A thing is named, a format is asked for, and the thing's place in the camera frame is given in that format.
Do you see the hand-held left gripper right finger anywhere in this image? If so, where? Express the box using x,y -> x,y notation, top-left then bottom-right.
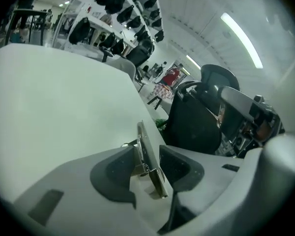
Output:
157,133 -> 295,236

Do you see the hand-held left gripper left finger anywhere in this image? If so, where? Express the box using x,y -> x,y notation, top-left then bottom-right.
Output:
13,145 -> 175,236

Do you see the small grey object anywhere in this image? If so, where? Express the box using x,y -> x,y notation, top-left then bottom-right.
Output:
121,120 -> 170,200

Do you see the white square table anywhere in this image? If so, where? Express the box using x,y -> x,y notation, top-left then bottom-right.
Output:
0,42 -> 168,207

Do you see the red white checkered cloth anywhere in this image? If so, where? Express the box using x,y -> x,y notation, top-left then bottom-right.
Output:
153,83 -> 176,101

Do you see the short ceiling light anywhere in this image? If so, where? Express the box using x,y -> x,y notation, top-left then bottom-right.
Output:
185,54 -> 203,70

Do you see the grey chair back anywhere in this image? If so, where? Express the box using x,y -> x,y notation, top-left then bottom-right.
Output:
107,57 -> 138,82

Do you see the black high-back chair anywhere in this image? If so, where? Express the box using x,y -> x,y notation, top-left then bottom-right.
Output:
126,39 -> 155,74

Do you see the long ceiling light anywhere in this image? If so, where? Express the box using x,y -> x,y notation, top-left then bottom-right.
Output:
220,12 -> 264,70

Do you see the white shelving unit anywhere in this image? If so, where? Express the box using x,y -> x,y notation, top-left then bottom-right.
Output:
51,0 -> 166,58

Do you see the dark table with black legs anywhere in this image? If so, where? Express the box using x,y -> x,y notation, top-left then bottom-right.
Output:
4,8 -> 50,47

